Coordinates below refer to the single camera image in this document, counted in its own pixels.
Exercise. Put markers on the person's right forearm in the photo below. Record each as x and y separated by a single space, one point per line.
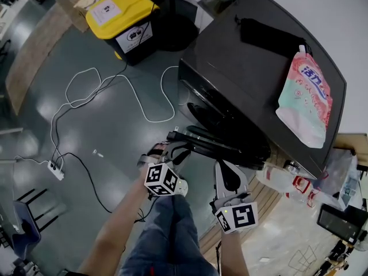
233 254

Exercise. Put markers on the large cardboard sheet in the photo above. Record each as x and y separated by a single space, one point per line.
352 142

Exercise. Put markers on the black standing fan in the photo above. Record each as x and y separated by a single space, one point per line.
175 33

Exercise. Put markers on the person's white shoe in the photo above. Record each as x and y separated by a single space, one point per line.
183 188

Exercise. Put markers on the person's left forearm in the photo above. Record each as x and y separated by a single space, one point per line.
115 229

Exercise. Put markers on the black monitor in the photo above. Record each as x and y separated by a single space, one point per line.
340 223

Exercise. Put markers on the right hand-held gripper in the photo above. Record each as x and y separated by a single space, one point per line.
238 216

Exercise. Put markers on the brown floor mat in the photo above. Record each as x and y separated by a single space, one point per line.
31 56

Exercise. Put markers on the gray plastic tray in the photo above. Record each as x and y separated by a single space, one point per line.
212 1

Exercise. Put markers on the clear plastic bag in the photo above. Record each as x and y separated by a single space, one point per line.
339 177

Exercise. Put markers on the small white floor scrap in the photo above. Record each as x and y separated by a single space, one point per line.
97 153

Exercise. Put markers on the black cabinet machine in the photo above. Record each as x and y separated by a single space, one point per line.
244 68

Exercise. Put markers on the person's blue jeans leg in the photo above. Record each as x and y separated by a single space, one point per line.
169 240

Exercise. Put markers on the yellow-lid black bin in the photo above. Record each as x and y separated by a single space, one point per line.
120 19

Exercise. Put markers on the open cardboard box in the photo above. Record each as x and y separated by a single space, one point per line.
77 1

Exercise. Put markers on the white power strip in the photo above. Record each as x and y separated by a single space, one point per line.
56 170

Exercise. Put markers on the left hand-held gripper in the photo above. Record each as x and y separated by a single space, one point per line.
161 178

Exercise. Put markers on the black fabric pouch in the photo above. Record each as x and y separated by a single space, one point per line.
267 37

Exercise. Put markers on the pink detergent pouch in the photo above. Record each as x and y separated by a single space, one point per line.
306 102

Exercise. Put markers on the blue chair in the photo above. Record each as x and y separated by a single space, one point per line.
27 229

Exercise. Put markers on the wooden slat pallet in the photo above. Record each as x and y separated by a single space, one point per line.
258 200

